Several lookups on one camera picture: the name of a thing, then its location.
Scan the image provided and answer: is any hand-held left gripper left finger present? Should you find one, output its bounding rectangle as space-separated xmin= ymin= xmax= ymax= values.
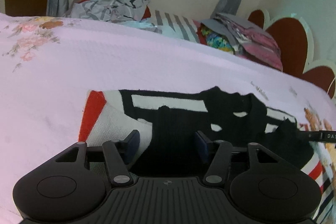
xmin=54 ymin=130 xmax=140 ymax=187

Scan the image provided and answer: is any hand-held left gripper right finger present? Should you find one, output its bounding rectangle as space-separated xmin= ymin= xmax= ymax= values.
xmin=194 ymin=131 xmax=282 ymax=185

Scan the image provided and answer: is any striped knit sweater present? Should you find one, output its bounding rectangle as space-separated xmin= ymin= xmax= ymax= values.
xmin=78 ymin=86 xmax=333 ymax=224

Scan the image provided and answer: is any stack of folded pink clothes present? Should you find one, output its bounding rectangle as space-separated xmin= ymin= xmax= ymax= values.
xmin=201 ymin=13 xmax=284 ymax=72

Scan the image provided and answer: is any pile of grey clothes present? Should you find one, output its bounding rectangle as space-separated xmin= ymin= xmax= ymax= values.
xmin=64 ymin=0 xmax=152 ymax=23

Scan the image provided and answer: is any pink floral bed sheet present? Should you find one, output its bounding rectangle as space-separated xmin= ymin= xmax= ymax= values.
xmin=0 ymin=13 xmax=336 ymax=224

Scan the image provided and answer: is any red and white headboard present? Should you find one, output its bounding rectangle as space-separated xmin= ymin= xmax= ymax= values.
xmin=248 ymin=9 xmax=336 ymax=100

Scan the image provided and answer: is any colourful patterned cloth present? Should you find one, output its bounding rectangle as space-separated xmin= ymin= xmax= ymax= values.
xmin=204 ymin=27 xmax=236 ymax=53

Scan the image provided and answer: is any grey striped cloth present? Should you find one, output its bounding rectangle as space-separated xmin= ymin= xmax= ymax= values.
xmin=123 ymin=10 xmax=201 ymax=44

